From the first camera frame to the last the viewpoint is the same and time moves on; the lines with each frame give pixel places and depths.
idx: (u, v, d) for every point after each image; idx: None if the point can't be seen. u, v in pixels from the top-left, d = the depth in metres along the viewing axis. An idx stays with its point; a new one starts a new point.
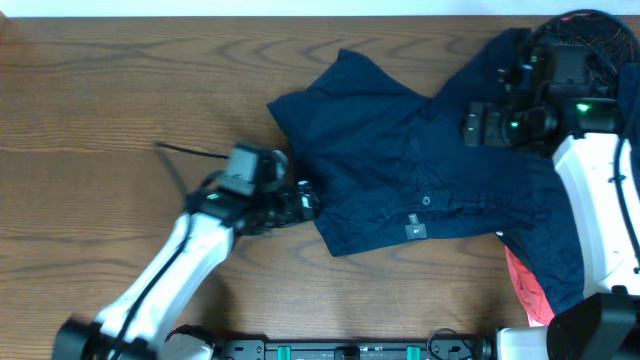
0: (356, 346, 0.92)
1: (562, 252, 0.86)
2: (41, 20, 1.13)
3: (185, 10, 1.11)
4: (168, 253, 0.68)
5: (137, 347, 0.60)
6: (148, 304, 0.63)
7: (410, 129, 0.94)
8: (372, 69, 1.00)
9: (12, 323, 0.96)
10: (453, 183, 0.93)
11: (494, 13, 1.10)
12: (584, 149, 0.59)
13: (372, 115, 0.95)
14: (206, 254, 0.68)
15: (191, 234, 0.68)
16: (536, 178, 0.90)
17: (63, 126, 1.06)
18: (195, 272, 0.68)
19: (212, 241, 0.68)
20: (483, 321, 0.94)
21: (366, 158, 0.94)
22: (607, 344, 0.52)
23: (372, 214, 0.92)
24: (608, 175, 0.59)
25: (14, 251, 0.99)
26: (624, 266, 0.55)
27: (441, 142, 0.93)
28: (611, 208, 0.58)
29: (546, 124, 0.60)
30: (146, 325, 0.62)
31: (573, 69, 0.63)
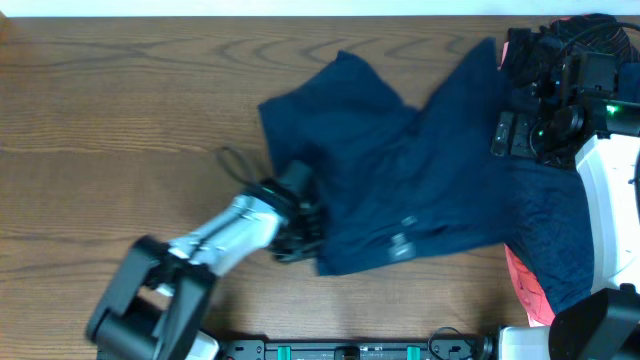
0: (356, 346, 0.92)
1: (562, 252, 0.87)
2: (40, 20, 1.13)
3: (185, 10, 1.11)
4: (225, 220, 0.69)
5: (202, 273, 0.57)
6: (212, 245, 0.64)
7: (397, 147, 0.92)
8: (365, 78, 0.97)
9: (12, 323, 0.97)
10: (438, 201, 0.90)
11: (494, 13, 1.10)
12: (606, 150, 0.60)
13: (357, 130, 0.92)
14: (257, 231, 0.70)
15: (253, 208, 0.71)
16: (536, 178, 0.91)
17: (63, 126, 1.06)
18: (243, 247, 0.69)
19: (268, 218, 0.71)
20: (483, 321, 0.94)
21: (348, 176, 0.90)
22: (609, 341, 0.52)
23: (352, 237, 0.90)
24: (629, 176, 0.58)
25: (14, 251, 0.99)
26: (635, 265, 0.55)
27: (426, 161, 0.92)
28: (628, 208, 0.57)
29: (573, 121, 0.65)
30: (207, 257, 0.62)
31: (602, 76, 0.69)
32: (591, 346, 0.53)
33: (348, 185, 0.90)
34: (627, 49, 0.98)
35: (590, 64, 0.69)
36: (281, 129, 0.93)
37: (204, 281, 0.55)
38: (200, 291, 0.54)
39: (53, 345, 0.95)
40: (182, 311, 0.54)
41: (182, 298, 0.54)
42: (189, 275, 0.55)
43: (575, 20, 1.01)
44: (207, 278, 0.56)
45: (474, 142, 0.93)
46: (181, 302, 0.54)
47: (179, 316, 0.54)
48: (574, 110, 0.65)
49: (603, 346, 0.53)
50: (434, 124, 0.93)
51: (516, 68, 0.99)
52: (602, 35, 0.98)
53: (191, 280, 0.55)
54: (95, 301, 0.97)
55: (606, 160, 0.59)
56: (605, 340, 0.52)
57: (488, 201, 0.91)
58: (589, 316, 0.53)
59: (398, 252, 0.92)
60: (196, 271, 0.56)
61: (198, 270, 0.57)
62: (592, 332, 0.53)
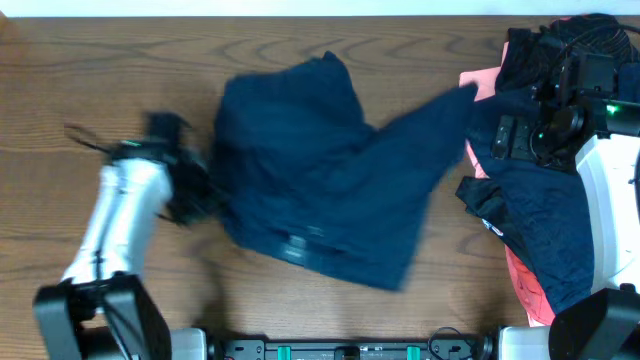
0: (356, 346, 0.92)
1: (562, 252, 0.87)
2: (40, 20, 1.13)
3: (185, 10, 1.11)
4: (105, 202, 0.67)
5: (120, 281, 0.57)
6: (111, 245, 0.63)
7: (339, 160, 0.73)
8: (336, 80, 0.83)
9: (12, 323, 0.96)
10: (350, 224, 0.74)
11: (494, 13, 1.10)
12: (606, 150, 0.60)
13: (306, 130, 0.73)
14: (146, 192, 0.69)
15: (122, 174, 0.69)
16: (536, 178, 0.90)
17: (63, 126, 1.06)
18: (146, 215, 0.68)
19: (144, 177, 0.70)
20: (483, 321, 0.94)
21: (279, 166, 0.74)
22: (608, 341, 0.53)
23: (266, 218, 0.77)
24: (629, 176, 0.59)
25: (15, 251, 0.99)
26: (635, 265, 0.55)
27: (362, 185, 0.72)
28: (628, 208, 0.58)
29: (573, 121, 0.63)
30: (114, 261, 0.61)
31: (601, 77, 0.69)
32: (590, 347, 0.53)
33: (274, 172, 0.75)
34: (628, 50, 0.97)
35: (589, 65, 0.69)
36: (233, 108, 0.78)
37: (125, 286, 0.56)
38: (129, 297, 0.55)
39: None
40: (126, 322, 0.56)
41: (117, 313, 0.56)
42: (107, 293, 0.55)
43: (575, 20, 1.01)
44: (124, 281, 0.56)
45: (437, 169, 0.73)
46: (121, 315, 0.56)
47: (130, 327, 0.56)
48: (574, 111, 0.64)
49: (601, 346, 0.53)
50: (387, 143, 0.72)
51: (516, 68, 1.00)
52: (603, 35, 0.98)
53: (112, 295, 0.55)
54: None
55: (606, 161, 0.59)
56: (603, 341, 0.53)
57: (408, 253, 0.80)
58: (588, 317, 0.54)
59: (292, 251, 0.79)
60: (112, 283, 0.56)
61: (112, 281, 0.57)
62: (591, 333, 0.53)
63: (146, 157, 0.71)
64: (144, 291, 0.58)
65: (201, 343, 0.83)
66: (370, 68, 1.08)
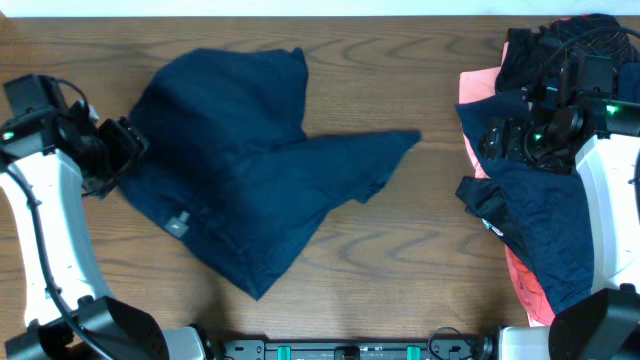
0: (356, 346, 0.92)
1: (562, 252, 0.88)
2: (40, 20, 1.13)
3: (185, 10, 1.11)
4: (23, 219, 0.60)
5: (91, 304, 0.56)
6: (55, 270, 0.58)
7: (257, 152, 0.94)
8: (288, 91, 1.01)
9: (11, 323, 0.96)
10: (235, 216, 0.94)
11: (493, 13, 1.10)
12: (607, 150, 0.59)
13: (238, 116, 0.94)
14: (59, 187, 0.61)
15: (25, 179, 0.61)
16: (537, 179, 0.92)
17: None
18: (69, 207, 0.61)
19: (49, 177, 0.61)
20: (483, 322, 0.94)
21: (194, 155, 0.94)
22: (608, 342, 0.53)
23: (153, 188, 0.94)
24: (629, 176, 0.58)
25: (14, 251, 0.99)
26: (636, 265, 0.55)
27: (268, 181, 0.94)
28: (628, 208, 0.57)
29: (572, 121, 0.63)
30: (71, 285, 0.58)
31: (600, 76, 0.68)
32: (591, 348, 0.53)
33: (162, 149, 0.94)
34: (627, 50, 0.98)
35: (588, 65, 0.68)
36: (172, 98, 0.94)
37: (99, 309, 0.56)
38: (108, 318, 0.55)
39: None
40: (113, 340, 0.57)
41: (100, 336, 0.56)
42: (83, 321, 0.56)
43: (575, 20, 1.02)
44: (97, 303, 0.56)
45: (343, 169, 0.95)
46: (105, 335, 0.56)
47: (118, 343, 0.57)
48: (573, 111, 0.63)
49: (603, 347, 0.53)
50: (304, 149, 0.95)
51: (516, 68, 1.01)
52: (602, 36, 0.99)
53: (88, 321, 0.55)
54: None
55: (606, 160, 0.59)
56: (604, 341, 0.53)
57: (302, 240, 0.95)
58: (589, 317, 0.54)
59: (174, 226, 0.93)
60: (83, 309, 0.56)
61: (83, 306, 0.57)
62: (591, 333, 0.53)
63: (37, 152, 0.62)
64: (119, 302, 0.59)
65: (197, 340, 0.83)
66: (371, 68, 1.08)
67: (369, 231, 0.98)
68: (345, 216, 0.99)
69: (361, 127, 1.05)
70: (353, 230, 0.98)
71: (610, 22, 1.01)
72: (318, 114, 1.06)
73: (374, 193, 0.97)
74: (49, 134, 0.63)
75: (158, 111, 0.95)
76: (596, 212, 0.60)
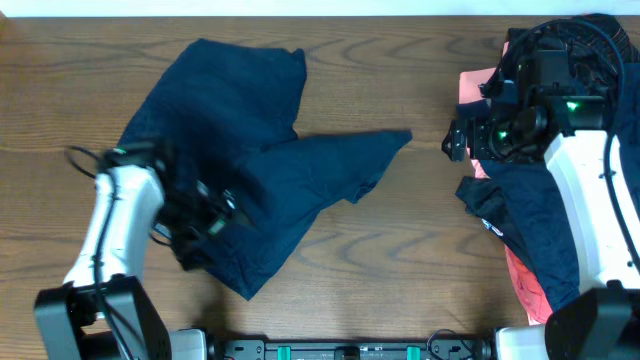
0: (356, 346, 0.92)
1: (562, 252, 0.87)
2: (41, 20, 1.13)
3: (184, 10, 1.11)
4: (101, 207, 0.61)
5: (120, 281, 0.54)
6: (106, 247, 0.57)
7: (249, 151, 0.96)
8: (285, 89, 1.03)
9: (10, 323, 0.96)
10: None
11: (494, 13, 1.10)
12: (574, 147, 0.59)
13: (233, 119, 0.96)
14: (140, 196, 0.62)
15: (117, 182, 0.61)
16: (536, 179, 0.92)
17: (63, 125, 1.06)
18: (138, 217, 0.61)
19: (135, 181, 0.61)
20: (483, 322, 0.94)
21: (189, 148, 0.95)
22: (604, 337, 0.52)
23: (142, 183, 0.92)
24: (599, 172, 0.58)
25: (15, 250, 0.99)
26: (616, 260, 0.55)
27: (264, 177, 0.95)
28: (603, 204, 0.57)
29: (536, 122, 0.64)
30: (111, 265, 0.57)
31: (555, 74, 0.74)
32: (588, 345, 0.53)
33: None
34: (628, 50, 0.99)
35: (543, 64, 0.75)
36: (174, 94, 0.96)
37: (125, 286, 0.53)
38: (130, 298, 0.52)
39: None
40: (127, 324, 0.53)
41: (119, 315, 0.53)
42: (107, 295, 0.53)
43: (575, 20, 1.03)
44: (125, 282, 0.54)
45: (333, 170, 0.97)
46: (123, 317, 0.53)
47: (130, 329, 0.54)
48: (536, 112, 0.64)
49: (598, 342, 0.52)
50: (297, 150, 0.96)
51: None
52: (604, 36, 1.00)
53: (112, 295, 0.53)
54: None
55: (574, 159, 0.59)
56: (600, 336, 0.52)
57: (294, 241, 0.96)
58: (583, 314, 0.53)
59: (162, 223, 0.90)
60: (111, 283, 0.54)
61: (114, 280, 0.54)
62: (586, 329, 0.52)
63: (133, 166, 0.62)
64: (143, 289, 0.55)
65: (201, 344, 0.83)
66: (370, 68, 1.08)
67: (369, 230, 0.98)
68: (345, 216, 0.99)
69: (361, 126, 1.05)
70: (353, 230, 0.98)
71: (610, 21, 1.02)
72: (318, 114, 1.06)
73: (364, 193, 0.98)
74: (150, 158, 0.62)
75: (157, 108, 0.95)
76: (574, 209, 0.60)
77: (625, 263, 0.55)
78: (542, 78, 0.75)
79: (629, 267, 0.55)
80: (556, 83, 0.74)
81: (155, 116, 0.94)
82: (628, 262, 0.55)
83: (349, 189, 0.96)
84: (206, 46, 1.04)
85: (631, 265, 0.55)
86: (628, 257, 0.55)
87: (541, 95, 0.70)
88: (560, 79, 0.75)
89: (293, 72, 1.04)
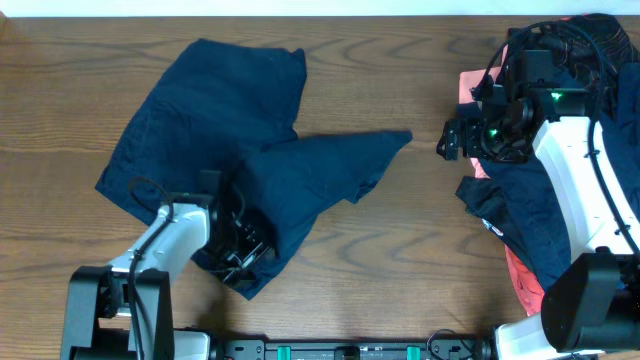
0: (356, 346, 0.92)
1: (562, 252, 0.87)
2: (41, 20, 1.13)
3: (185, 10, 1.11)
4: (154, 225, 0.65)
5: (152, 274, 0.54)
6: (150, 249, 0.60)
7: (248, 150, 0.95)
8: (285, 89, 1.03)
9: (10, 323, 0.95)
10: None
11: (494, 13, 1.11)
12: (559, 132, 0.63)
13: (231, 116, 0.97)
14: (193, 225, 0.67)
15: (176, 211, 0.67)
16: (536, 179, 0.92)
17: (64, 125, 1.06)
18: (184, 240, 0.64)
19: (191, 211, 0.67)
20: (483, 322, 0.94)
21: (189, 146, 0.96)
22: (597, 306, 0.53)
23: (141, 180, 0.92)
24: (584, 152, 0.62)
25: (14, 250, 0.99)
26: (605, 229, 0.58)
27: (264, 175, 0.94)
28: (589, 180, 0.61)
29: (523, 112, 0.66)
30: (152, 263, 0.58)
31: (543, 71, 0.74)
32: (582, 315, 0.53)
33: (159, 147, 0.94)
34: (627, 51, 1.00)
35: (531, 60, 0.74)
36: (173, 93, 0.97)
37: (156, 280, 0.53)
38: (158, 292, 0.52)
39: (53, 344, 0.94)
40: (147, 319, 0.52)
41: (142, 308, 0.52)
42: (137, 284, 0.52)
43: (575, 20, 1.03)
44: (158, 276, 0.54)
45: (334, 169, 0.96)
46: (146, 311, 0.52)
47: (149, 325, 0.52)
48: (523, 102, 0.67)
49: (592, 312, 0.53)
50: (298, 148, 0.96)
51: None
52: (602, 36, 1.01)
53: (142, 285, 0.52)
54: None
55: (559, 143, 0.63)
56: (593, 306, 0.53)
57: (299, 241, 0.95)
58: (574, 284, 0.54)
59: None
60: (144, 275, 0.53)
61: (147, 272, 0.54)
62: (578, 299, 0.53)
63: (192, 206, 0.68)
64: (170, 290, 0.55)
65: (206, 349, 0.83)
66: (370, 68, 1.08)
67: (369, 230, 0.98)
68: (345, 216, 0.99)
69: (361, 126, 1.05)
70: (353, 230, 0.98)
71: (610, 21, 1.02)
72: (318, 114, 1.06)
73: (364, 193, 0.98)
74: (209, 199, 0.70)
75: (156, 108, 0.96)
76: (565, 187, 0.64)
77: (613, 231, 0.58)
78: (529, 74, 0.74)
79: (616, 234, 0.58)
80: (542, 79, 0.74)
81: (156, 116, 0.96)
82: (616, 230, 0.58)
83: (351, 189, 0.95)
84: (207, 48, 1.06)
85: (619, 232, 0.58)
86: (617, 226, 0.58)
87: (528, 87, 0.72)
88: (546, 75, 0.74)
89: (294, 72, 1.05)
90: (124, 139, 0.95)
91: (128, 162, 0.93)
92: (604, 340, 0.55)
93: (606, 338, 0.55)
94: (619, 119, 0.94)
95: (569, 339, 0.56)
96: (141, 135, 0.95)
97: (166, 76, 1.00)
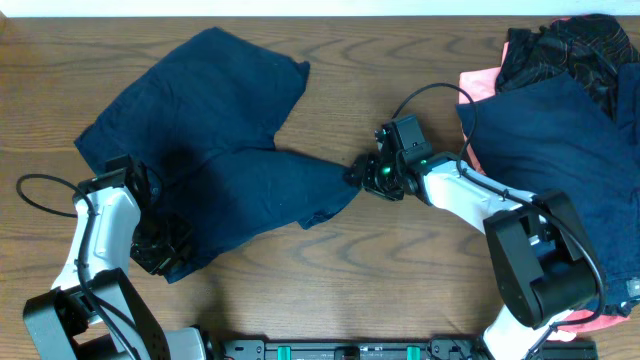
0: (356, 346, 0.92)
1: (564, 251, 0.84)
2: (42, 21, 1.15)
3: (186, 10, 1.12)
4: (81, 224, 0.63)
5: (103, 275, 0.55)
6: (90, 252, 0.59)
7: (223, 147, 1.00)
8: (281, 96, 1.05)
9: (7, 324, 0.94)
10: (189, 197, 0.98)
11: (492, 12, 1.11)
12: (433, 177, 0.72)
13: (219, 109, 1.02)
14: (117, 208, 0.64)
15: (94, 201, 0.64)
16: (538, 178, 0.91)
17: (63, 125, 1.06)
18: (119, 226, 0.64)
19: (110, 196, 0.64)
20: (484, 322, 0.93)
21: (169, 123, 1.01)
22: (526, 260, 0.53)
23: (114, 144, 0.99)
24: (457, 176, 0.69)
25: (14, 250, 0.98)
26: (494, 203, 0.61)
27: (228, 169, 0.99)
28: (468, 186, 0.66)
29: (411, 186, 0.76)
30: (97, 267, 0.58)
31: (414, 135, 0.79)
32: (519, 271, 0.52)
33: (143, 119, 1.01)
34: (628, 51, 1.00)
35: (400, 128, 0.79)
36: (175, 74, 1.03)
37: (109, 279, 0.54)
38: (116, 288, 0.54)
39: None
40: (121, 316, 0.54)
41: (110, 308, 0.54)
42: (94, 290, 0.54)
43: (575, 20, 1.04)
44: (109, 274, 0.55)
45: (297, 189, 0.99)
46: (115, 309, 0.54)
47: (124, 320, 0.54)
48: (406, 178, 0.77)
49: (525, 266, 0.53)
50: (266, 157, 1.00)
51: (516, 69, 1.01)
52: (603, 36, 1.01)
53: (97, 290, 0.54)
54: None
55: (437, 177, 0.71)
56: (522, 259, 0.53)
57: (263, 249, 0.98)
58: (496, 251, 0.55)
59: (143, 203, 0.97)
60: (96, 279, 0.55)
61: (98, 278, 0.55)
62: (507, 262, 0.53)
63: (109, 186, 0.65)
64: (130, 281, 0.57)
65: (198, 340, 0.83)
66: (370, 68, 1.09)
67: (369, 231, 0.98)
68: (345, 217, 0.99)
69: (361, 126, 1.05)
70: (353, 230, 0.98)
71: (610, 21, 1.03)
72: (318, 114, 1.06)
73: (319, 221, 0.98)
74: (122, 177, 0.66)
75: (154, 83, 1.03)
76: (463, 212, 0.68)
77: (500, 199, 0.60)
78: (402, 143, 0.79)
79: (504, 200, 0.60)
80: (416, 143, 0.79)
81: (151, 90, 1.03)
82: (501, 197, 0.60)
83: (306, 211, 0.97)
84: (218, 36, 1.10)
85: (504, 197, 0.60)
86: (500, 194, 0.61)
87: (409, 158, 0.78)
88: (416, 139, 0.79)
89: (292, 79, 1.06)
90: (115, 104, 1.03)
91: (111, 126, 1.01)
92: (564, 298, 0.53)
93: (564, 294, 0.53)
94: (619, 119, 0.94)
95: (531, 309, 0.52)
96: (128, 104, 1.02)
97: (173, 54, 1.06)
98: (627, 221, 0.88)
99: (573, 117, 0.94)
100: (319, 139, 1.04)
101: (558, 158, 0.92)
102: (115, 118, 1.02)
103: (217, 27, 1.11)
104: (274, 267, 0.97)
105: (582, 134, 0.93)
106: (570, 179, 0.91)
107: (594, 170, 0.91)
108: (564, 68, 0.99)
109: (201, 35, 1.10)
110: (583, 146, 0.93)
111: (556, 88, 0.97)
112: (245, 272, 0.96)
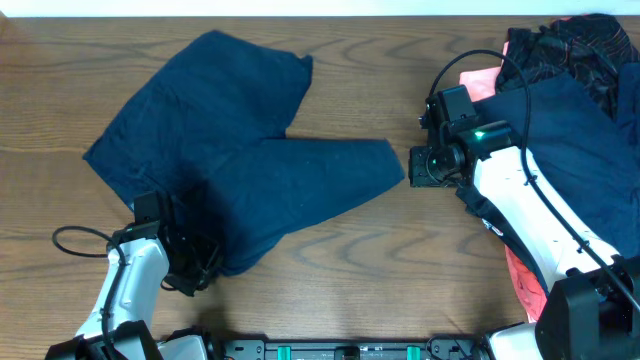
0: (356, 346, 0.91)
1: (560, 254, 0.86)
2: (42, 21, 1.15)
3: (187, 10, 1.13)
4: (111, 275, 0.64)
5: (127, 327, 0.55)
6: (116, 304, 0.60)
7: (235, 148, 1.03)
8: (285, 96, 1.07)
9: (6, 323, 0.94)
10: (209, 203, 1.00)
11: (491, 13, 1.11)
12: (491, 167, 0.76)
13: (228, 112, 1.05)
14: (147, 261, 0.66)
15: (127, 251, 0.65)
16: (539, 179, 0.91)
17: (64, 125, 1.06)
18: (147, 279, 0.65)
19: (142, 248, 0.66)
20: (484, 323, 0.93)
21: (181, 130, 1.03)
22: (588, 335, 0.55)
23: (126, 160, 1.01)
24: (524, 179, 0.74)
25: (14, 250, 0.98)
26: (565, 249, 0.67)
27: (245, 170, 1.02)
28: (532, 199, 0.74)
29: (456, 157, 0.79)
30: (120, 316, 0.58)
31: (463, 106, 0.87)
32: (577, 339, 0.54)
33: (153, 128, 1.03)
34: (628, 51, 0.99)
35: (448, 98, 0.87)
36: (180, 83, 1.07)
37: (131, 332, 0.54)
38: (139, 341, 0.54)
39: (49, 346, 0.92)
40: None
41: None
42: (116, 342, 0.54)
43: (576, 20, 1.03)
44: (134, 327, 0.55)
45: (316, 189, 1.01)
46: None
47: None
48: (453, 149, 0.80)
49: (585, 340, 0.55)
50: (277, 153, 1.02)
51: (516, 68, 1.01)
52: (602, 35, 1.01)
53: (119, 343, 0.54)
54: (93, 301, 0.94)
55: (500, 161, 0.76)
56: (585, 331, 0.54)
57: (261, 249, 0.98)
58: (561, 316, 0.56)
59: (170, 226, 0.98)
60: (119, 331, 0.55)
61: (121, 329, 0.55)
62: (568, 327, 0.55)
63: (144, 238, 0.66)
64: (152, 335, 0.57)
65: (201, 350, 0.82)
66: (370, 68, 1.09)
67: (370, 231, 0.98)
68: (346, 216, 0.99)
69: (361, 126, 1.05)
70: (354, 230, 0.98)
71: (611, 22, 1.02)
72: (318, 114, 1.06)
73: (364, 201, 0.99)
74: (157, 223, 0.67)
75: (157, 93, 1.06)
76: (515, 218, 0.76)
77: (576, 250, 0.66)
78: (449, 113, 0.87)
79: (578, 253, 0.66)
80: (464, 114, 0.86)
81: (156, 100, 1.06)
82: (577, 249, 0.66)
83: (354, 186, 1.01)
84: (216, 42, 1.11)
85: (580, 251, 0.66)
86: (576, 244, 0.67)
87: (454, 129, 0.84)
88: (465, 109, 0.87)
89: (297, 76, 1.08)
90: (122, 116, 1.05)
91: (121, 138, 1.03)
92: None
93: None
94: (619, 119, 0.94)
95: None
96: (135, 115, 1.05)
97: (175, 63, 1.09)
98: (628, 222, 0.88)
99: (573, 116, 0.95)
100: (319, 140, 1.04)
101: (558, 158, 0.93)
102: (126, 131, 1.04)
103: (214, 31, 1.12)
104: (273, 266, 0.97)
105: (581, 134, 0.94)
106: (571, 179, 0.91)
107: (594, 170, 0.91)
108: (564, 68, 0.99)
109: (200, 42, 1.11)
110: (582, 146, 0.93)
111: (555, 88, 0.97)
112: (244, 269, 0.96)
